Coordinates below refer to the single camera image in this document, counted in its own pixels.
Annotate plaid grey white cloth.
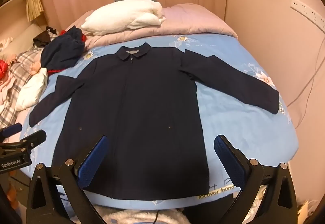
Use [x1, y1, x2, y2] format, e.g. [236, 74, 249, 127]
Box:
[1, 48, 43, 128]

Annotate white fluffy pillow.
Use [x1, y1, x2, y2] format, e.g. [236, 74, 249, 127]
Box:
[80, 0, 166, 36]

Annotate white wall power strip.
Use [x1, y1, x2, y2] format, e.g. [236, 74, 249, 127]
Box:
[290, 0, 325, 32]

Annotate dark navy crumpled garment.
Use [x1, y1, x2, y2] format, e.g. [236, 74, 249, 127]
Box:
[40, 25, 86, 72]

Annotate red garment under navy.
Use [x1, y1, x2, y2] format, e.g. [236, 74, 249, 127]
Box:
[47, 29, 87, 76]

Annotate red jacket on side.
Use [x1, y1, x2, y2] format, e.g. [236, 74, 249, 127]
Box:
[0, 59, 8, 79]

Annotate navy blue collared jacket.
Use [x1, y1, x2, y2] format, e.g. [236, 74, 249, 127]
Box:
[29, 44, 279, 200]

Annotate white puffy garment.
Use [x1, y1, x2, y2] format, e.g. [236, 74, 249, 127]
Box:
[15, 68, 48, 112]

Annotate grey wall cable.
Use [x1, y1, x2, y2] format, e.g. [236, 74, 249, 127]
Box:
[286, 36, 325, 128]

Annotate beige tassel hanging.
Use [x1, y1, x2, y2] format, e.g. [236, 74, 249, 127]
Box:
[26, 0, 44, 22]

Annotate light blue floral bedsheet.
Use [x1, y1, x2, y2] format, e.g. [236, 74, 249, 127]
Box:
[19, 33, 299, 212]

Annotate pink folded quilt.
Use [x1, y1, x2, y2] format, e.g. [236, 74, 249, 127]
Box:
[66, 2, 239, 50]

